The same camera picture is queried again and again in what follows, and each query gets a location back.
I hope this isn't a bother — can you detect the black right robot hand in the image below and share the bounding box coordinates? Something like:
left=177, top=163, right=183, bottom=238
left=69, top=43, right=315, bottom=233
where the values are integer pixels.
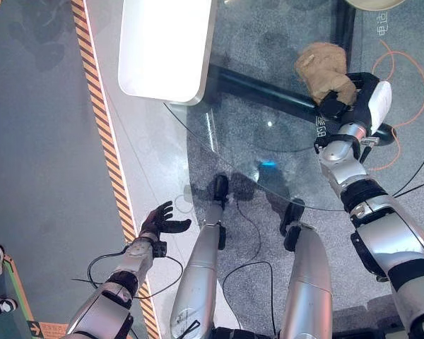
left=316, top=71, right=394, bottom=136

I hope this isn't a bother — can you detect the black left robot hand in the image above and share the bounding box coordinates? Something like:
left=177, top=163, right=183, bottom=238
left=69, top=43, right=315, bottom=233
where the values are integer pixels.
left=139, top=200, right=193, bottom=242

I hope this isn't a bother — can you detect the tan cleaning cloth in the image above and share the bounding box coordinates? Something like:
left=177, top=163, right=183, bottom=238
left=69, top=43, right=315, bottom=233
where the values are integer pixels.
left=293, top=42, right=358, bottom=106

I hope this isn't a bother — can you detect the beige round basket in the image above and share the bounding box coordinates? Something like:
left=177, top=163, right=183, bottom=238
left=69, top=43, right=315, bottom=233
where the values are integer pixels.
left=344, top=0, right=407, bottom=11

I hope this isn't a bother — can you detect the silver left robot leg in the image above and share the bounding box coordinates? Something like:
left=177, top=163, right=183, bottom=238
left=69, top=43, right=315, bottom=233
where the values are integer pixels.
left=169, top=174, right=231, bottom=339

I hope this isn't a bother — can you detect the silver robot leg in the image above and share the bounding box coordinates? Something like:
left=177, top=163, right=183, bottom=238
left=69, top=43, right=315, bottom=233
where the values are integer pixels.
left=169, top=174, right=231, bottom=339
left=278, top=197, right=335, bottom=339

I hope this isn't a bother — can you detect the yellow black hazard tape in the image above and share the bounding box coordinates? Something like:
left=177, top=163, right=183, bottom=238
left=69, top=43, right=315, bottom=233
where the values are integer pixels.
left=69, top=0, right=160, bottom=339

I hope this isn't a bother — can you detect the orange arrow floor sign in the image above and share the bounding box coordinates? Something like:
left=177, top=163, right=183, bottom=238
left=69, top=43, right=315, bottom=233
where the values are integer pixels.
left=25, top=319, right=70, bottom=339

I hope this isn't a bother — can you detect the silver right robot leg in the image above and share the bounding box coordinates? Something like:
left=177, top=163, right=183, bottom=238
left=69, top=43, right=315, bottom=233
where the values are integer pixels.
left=278, top=197, right=335, bottom=339

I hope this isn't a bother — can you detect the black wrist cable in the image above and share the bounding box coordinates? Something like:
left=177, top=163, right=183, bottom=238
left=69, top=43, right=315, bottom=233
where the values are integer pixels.
left=70, top=251, right=184, bottom=301

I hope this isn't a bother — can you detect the thin black cable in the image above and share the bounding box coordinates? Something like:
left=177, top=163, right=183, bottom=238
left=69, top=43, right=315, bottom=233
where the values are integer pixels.
left=391, top=133, right=424, bottom=199

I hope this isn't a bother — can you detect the black table frame bar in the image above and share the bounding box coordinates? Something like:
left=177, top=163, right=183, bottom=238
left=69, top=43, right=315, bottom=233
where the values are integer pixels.
left=208, top=0, right=399, bottom=146

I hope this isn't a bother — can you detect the black floor cable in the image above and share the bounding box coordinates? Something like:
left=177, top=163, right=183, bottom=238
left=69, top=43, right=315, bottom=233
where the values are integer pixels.
left=221, top=200, right=281, bottom=337

